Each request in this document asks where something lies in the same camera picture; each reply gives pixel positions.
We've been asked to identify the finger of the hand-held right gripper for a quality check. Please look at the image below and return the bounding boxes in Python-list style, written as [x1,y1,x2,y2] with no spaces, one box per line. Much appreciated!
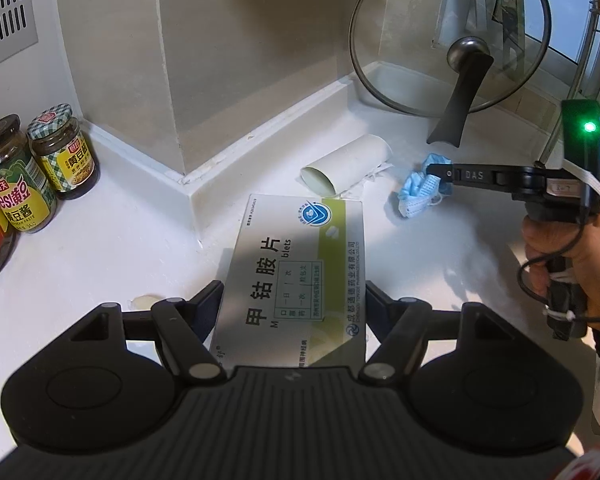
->
[425,162,531,197]

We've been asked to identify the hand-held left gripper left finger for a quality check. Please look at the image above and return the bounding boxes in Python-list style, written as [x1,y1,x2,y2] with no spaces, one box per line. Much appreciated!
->
[67,280,227,382]

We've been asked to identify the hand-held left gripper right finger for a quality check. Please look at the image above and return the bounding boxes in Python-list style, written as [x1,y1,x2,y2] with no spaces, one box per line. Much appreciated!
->
[358,281,518,383]

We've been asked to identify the blue face mask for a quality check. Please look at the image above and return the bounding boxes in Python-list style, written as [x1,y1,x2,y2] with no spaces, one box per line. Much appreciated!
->
[392,153,453,220]

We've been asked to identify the white green medicine box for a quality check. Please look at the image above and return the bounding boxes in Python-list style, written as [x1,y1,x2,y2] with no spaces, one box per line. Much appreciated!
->
[209,194,368,368]

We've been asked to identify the glass pot lid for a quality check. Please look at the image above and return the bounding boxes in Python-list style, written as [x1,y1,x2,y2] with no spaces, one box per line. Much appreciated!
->
[349,0,552,147]

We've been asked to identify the white paper tube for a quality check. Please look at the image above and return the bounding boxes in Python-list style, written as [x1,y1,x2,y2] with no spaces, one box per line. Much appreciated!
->
[300,134,393,198]

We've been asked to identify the window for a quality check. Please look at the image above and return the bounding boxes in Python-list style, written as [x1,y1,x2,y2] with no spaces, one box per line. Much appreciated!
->
[522,0,593,63]

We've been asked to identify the checkered lid sauce jar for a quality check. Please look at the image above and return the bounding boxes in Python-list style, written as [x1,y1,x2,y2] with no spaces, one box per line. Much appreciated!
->
[27,104,101,200]

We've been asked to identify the green label sauce jar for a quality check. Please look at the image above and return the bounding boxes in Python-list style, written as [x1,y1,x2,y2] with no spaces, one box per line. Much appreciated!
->
[0,114,58,234]

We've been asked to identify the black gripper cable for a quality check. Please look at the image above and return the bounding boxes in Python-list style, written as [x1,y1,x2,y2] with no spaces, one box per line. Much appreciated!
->
[517,215,581,311]

